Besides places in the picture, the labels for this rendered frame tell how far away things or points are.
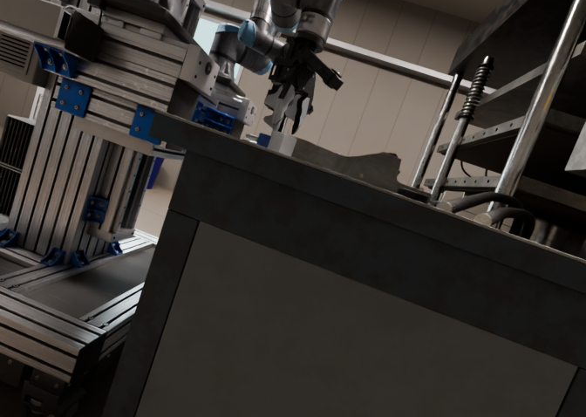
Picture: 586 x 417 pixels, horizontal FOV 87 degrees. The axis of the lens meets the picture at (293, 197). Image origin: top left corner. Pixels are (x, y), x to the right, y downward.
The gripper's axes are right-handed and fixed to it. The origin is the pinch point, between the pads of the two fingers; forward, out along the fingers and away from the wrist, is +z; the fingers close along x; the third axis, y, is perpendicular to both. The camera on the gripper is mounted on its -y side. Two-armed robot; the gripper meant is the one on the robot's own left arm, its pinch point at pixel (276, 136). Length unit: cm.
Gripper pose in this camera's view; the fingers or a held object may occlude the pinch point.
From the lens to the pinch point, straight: 111.5
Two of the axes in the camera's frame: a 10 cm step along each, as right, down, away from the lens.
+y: -9.4, -3.4, 1.0
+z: -3.3, 9.4, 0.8
